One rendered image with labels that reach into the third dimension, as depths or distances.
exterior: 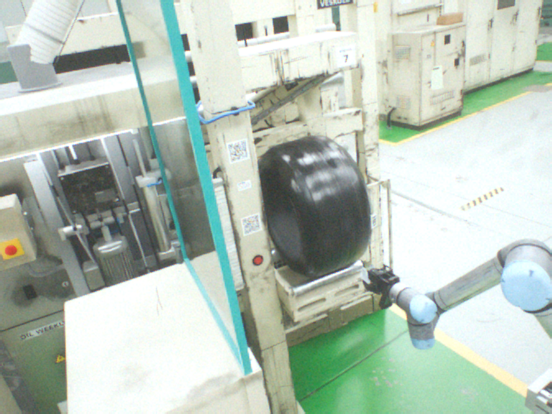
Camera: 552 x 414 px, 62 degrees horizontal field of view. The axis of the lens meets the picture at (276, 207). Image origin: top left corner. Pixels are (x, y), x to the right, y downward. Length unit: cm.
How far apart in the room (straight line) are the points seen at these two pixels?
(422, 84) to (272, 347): 481
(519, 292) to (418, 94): 513
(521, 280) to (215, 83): 105
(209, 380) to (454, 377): 191
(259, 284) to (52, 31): 115
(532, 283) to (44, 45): 160
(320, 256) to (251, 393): 74
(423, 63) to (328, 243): 481
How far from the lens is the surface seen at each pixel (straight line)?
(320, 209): 161
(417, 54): 622
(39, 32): 173
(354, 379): 273
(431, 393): 269
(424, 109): 642
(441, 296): 161
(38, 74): 174
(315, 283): 187
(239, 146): 159
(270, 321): 197
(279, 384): 221
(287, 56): 190
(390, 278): 158
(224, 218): 167
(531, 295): 133
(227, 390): 105
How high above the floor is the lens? 201
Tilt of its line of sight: 26 degrees down
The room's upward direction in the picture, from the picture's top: 9 degrees counter-clockwise
